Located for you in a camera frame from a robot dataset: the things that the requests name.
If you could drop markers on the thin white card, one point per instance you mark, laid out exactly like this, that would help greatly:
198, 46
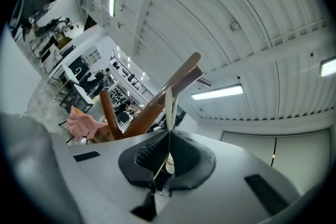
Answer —
170, 107

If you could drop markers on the brown wooden rack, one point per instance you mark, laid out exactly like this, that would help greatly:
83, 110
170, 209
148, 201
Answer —
170, 86

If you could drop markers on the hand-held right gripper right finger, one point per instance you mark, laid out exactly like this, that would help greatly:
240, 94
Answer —
223, 191

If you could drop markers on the pink cloth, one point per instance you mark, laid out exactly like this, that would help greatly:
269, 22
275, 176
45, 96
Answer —
81, 123

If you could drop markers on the white table with black frame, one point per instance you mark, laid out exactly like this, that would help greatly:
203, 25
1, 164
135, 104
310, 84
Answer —
78, 91

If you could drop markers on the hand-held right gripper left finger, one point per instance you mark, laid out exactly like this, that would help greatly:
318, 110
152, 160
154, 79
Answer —
105, 186

